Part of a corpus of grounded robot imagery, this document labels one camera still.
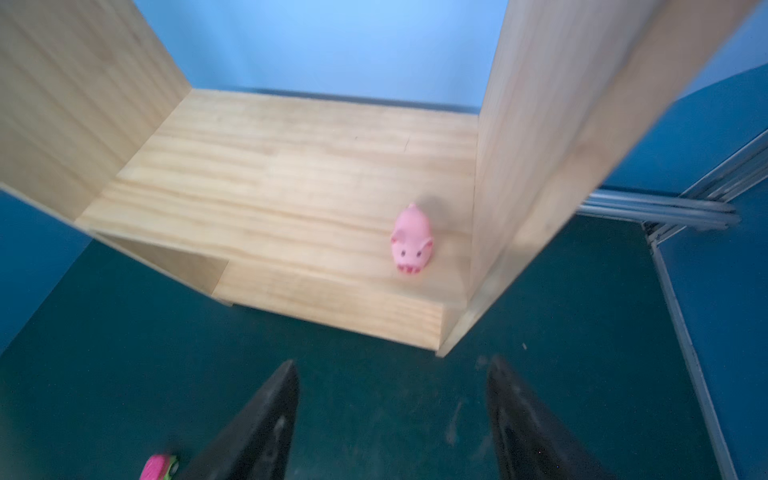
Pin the aluminium frame rail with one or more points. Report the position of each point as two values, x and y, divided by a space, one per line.
706 205

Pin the pink cab green truck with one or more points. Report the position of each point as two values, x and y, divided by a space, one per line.
160 467

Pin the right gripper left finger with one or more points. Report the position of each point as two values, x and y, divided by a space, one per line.
256 443

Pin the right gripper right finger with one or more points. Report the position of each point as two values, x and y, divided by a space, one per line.
530 442

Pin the wooden shelf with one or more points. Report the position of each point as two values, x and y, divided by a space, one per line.
288 204

